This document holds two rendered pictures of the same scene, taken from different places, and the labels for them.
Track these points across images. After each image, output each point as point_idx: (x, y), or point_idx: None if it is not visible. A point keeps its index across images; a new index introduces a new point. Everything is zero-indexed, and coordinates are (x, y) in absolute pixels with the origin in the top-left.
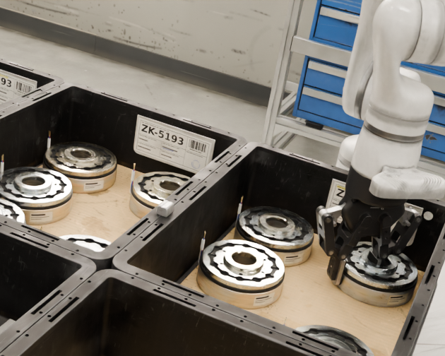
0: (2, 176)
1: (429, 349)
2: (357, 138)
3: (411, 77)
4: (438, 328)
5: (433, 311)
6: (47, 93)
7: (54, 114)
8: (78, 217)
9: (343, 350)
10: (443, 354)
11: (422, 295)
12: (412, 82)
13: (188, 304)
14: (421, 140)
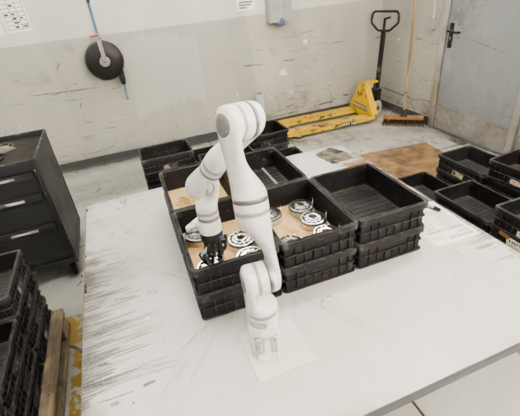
0: (322, 214)
1: (199, 328)
2: (268, 297)
3: (243, 266)
4: (201, 342)
5: (210, 351)
6: (347, 214)
7: (347, 223)
8: (300, 229)
9: (185, 210)
10: (193, 330)
11: (179, 231)
12: (202, 200)
13: (219, 198)
14: (197, 219)
